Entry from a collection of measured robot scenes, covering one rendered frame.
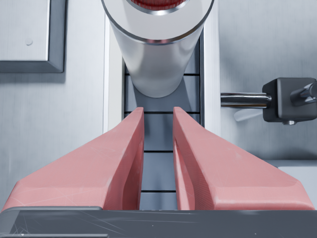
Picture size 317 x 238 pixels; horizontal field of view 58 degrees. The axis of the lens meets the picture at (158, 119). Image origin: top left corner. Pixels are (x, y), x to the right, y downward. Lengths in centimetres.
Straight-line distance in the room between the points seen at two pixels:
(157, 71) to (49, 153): 21
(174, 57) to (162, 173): 15
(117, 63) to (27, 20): 12
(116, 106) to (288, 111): 14
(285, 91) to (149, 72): 9
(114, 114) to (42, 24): 13
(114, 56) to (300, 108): 15
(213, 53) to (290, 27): 19
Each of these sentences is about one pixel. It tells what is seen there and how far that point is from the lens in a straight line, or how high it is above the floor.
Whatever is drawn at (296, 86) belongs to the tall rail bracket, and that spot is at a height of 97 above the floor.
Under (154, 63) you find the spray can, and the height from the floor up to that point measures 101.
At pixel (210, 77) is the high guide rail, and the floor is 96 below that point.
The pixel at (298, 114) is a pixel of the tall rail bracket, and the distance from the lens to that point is 22.
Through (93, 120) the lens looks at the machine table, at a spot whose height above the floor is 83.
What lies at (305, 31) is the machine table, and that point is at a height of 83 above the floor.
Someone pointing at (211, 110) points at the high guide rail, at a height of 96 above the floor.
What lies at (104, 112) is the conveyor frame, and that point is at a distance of 29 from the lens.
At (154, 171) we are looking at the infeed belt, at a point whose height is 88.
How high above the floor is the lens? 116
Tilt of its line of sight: 85 degrees down
